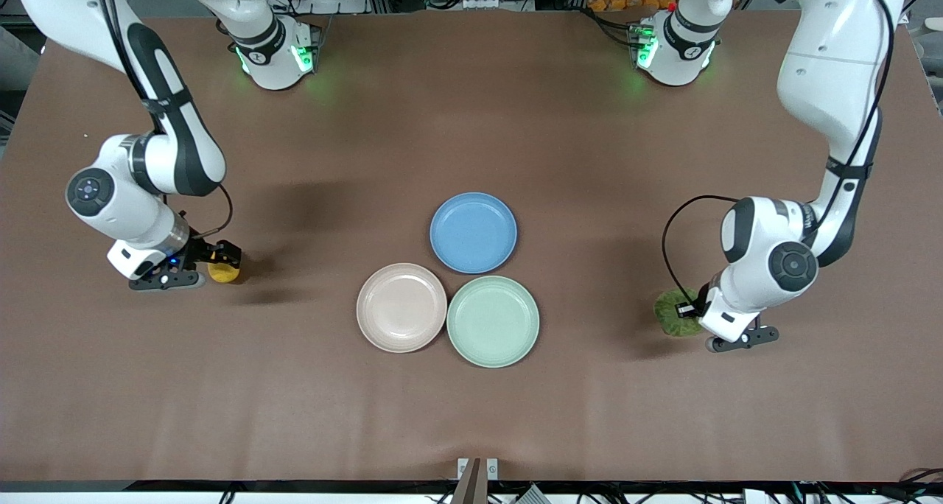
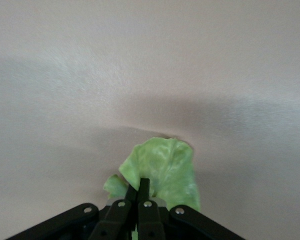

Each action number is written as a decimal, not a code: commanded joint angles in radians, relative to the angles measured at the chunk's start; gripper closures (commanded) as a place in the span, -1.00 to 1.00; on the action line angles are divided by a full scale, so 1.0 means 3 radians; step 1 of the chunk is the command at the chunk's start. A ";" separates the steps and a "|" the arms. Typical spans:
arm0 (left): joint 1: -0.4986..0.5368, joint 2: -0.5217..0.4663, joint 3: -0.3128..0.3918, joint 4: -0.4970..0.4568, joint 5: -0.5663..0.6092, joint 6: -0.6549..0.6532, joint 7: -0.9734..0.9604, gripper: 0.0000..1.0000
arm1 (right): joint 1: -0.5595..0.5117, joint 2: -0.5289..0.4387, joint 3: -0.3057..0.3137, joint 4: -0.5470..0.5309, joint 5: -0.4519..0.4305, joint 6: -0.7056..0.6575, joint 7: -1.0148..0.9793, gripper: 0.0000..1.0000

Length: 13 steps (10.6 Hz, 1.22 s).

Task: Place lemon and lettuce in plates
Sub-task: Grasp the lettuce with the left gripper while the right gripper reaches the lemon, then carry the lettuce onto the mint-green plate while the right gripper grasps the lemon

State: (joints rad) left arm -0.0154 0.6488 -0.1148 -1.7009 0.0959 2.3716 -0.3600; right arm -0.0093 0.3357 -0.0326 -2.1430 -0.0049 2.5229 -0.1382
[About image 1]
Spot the green lettuce leaf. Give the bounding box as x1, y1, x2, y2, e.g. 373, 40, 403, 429
653, 288, 706, 337

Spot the pink beige plate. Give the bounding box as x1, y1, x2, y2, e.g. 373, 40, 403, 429
356, 262, 448, 354

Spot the mint green plate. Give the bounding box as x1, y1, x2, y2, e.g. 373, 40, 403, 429
446, 275, 541, 369

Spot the blue plate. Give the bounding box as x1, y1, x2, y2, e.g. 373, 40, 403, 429
430, 192, 518, 275

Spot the black base cable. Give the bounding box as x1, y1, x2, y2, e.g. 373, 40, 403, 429
586, 7, 639, 48
214, 18, 239, 57

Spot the camera mount bracket with post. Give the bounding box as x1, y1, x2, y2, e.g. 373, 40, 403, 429
450, 457, 499, 504

